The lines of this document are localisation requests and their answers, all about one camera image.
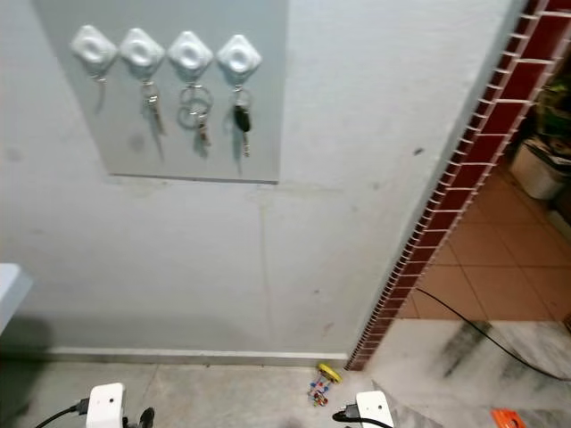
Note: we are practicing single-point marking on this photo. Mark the small silver key bunch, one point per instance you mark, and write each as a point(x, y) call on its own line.
point(153, 109)

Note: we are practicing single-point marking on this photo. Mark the black car key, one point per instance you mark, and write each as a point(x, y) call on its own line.
point(242, 118)

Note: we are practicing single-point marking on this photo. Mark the yellow colourful toy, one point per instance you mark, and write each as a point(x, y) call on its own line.
point(330, 372)

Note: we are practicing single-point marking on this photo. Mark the white bucket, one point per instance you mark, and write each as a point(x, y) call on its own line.
point(540, 169)

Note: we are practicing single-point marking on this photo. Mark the orange object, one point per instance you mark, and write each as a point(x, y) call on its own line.
point(507, 419)

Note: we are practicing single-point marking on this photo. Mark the dark green plant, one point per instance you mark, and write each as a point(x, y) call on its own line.
point(555, 102)

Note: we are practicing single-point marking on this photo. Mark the grey wall board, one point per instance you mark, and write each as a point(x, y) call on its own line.
point(125, 134)

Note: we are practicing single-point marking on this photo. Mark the white square wall hook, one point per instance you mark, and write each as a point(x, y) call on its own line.
point(239, 57)
point(190, 53)
point(142, 50)
point(94, 45)

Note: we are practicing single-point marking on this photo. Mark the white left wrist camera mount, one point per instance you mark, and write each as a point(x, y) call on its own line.
point(105, 406)

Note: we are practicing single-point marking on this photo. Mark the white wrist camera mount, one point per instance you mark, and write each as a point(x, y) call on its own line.
point(105, 406)
point(376, 410)

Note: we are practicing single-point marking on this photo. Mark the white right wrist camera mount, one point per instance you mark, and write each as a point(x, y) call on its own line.
point(376, 410)

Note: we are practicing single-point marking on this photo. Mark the red tiled wall edge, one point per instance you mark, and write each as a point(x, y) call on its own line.
point(464, 178)

